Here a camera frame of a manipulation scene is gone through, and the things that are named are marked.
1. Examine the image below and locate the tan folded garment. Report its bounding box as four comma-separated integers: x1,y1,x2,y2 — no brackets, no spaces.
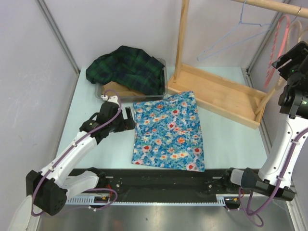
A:
102,82,145,97

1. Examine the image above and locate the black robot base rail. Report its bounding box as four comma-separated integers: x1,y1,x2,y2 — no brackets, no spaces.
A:
68,169,239,209

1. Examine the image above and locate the blue wire hanger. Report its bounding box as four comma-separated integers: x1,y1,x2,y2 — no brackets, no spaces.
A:
196,0,273,62

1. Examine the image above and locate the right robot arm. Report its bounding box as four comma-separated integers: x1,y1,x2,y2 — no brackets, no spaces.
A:
222,41,308,201

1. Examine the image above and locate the wooden clothes rack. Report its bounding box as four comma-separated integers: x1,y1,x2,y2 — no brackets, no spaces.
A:
167,0,308,130

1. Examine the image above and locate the clear plastic tray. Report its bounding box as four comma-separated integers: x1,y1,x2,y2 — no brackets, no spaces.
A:
94,58,168,103

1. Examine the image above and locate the pink plastic hanger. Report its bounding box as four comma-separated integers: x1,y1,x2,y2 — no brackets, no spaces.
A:
263,15,291,89

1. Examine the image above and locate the blue floral skirt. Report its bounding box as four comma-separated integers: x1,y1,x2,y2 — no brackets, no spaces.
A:
131,91,205,172

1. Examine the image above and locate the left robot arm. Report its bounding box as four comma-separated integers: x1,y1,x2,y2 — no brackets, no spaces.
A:
26,100,135,216

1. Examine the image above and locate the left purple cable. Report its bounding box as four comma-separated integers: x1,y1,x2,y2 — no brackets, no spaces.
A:
30,89,122,217

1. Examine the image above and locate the beige wooden hanger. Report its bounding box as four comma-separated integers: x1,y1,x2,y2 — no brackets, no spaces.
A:
274,20,302,90

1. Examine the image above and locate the green plaid garment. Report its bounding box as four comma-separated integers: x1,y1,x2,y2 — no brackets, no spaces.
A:
86,45,164,95

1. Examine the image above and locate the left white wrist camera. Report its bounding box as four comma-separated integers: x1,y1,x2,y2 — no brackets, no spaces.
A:
101,95,120,106

